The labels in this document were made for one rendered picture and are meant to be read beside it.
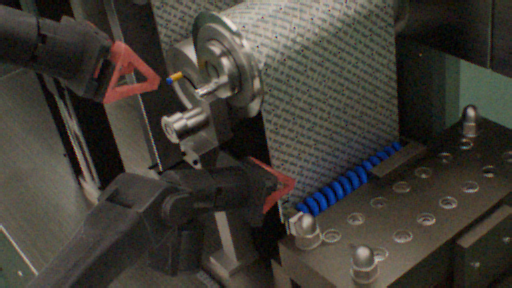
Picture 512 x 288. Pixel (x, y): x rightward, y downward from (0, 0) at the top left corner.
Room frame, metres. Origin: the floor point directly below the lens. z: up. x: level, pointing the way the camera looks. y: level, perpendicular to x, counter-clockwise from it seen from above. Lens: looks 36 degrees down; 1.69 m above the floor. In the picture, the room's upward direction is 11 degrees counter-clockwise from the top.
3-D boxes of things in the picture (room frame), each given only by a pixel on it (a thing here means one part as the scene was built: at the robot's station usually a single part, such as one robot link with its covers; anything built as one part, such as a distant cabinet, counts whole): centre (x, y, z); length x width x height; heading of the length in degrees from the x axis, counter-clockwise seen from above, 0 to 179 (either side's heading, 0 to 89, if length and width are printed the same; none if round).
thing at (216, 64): (0.80, 0.03, 1.25); 0.07 x 0.02 x 0.07; 31
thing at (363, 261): (0.62, -0.11, 1.05); 0.04 x 0.04 x 0.04
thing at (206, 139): (0.82, 0.07, 1.05); 0.06 x 0.05 x 0.31; 121
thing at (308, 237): (0.69, -0.05, 1.05); 0.04 x 0.04 x 0.04
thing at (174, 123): (0.80, 0.10, 1.18); 0.04 x 0.02 x 0.04; 31
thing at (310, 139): (0.82, -0.12, 1.11); 0.23 x 0.01 x 0.18; 121
